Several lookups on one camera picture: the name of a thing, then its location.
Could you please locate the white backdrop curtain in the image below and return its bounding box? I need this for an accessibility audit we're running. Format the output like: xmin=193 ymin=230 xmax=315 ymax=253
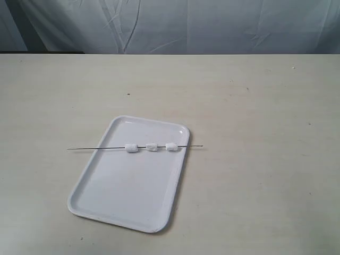
xmin=1 ymin=1 xmax=339 ymax=54

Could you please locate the white marshmallow piece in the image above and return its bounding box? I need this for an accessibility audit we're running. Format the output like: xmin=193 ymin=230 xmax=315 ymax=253
xmin=165 ymin=142 xmax=178 ymax=151
xmin=124 ymin=143 xmax=139 ymax=153
xmin=146 ymin=143 xmax=158 ymax=151

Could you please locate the thin metal skewer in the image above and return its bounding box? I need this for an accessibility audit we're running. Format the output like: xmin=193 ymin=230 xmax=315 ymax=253
xmin=67 ymin=144 xmax=203 ymax=151

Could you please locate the white rectangular plastic tray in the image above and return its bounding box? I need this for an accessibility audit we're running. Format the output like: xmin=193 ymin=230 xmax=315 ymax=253
xmin=67 ymin=116 xmax=190 ymax=233

